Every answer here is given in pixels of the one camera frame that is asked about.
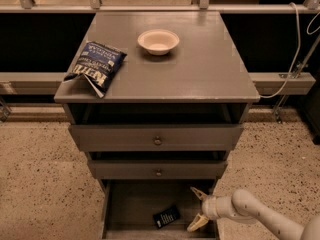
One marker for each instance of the grey top drawer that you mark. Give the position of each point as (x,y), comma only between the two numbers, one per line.
(94,138)

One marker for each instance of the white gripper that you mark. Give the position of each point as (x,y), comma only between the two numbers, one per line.
(209,207)

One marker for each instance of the metal railing frame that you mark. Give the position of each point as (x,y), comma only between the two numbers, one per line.
(46,83)

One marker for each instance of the white paper bowl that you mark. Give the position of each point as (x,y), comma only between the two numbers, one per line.
(158,41)

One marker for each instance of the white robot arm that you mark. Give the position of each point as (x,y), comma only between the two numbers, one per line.
(244,207)

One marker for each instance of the dark blue rxbar wrapper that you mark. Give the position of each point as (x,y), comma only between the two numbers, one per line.
(166,217)

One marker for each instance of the blue kettle chips bag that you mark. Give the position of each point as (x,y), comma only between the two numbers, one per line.
(98,63)

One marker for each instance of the grey middle drawer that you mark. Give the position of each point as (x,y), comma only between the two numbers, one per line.
(147,169)

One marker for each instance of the grey open bottom drawer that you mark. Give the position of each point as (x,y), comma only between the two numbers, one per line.
(129,207)

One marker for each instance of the grey wooden drawer cabinet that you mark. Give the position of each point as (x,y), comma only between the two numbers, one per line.
(202,81)

